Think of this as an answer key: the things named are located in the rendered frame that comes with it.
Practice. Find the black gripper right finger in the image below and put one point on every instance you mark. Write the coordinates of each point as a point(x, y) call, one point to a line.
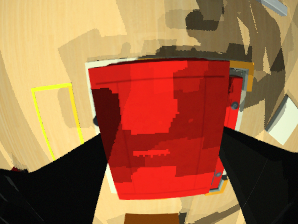
point(264, 177)

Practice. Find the white square tile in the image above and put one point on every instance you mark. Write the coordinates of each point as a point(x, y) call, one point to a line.
point(284, 121)

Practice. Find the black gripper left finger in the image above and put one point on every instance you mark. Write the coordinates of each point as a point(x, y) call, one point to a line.
point(63, 192)

